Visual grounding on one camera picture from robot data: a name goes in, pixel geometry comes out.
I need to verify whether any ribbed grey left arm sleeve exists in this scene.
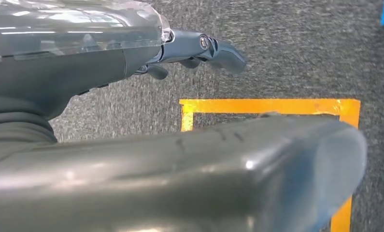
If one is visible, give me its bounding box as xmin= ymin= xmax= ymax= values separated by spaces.
xmin=0 ymin=96 xmax=58 ymax=169

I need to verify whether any yellow tape floor square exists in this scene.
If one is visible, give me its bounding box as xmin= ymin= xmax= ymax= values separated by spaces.
xmin=179 ymin=98 xmax=361 ymax=232

